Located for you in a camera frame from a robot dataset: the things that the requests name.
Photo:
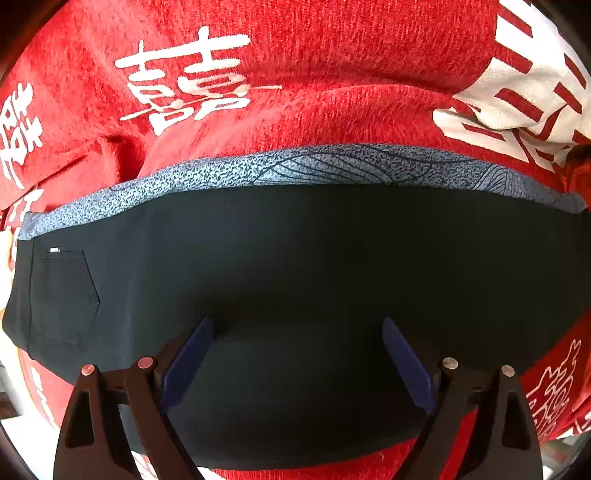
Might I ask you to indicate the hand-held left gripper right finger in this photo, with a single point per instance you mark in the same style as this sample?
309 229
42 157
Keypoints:
408 364

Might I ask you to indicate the black pants with grey waistband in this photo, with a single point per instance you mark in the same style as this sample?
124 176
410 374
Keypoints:
295 254

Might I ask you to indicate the red printed blanket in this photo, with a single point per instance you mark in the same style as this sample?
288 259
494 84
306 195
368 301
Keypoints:
323 69

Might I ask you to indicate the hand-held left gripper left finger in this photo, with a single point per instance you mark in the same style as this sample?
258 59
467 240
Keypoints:
187 364

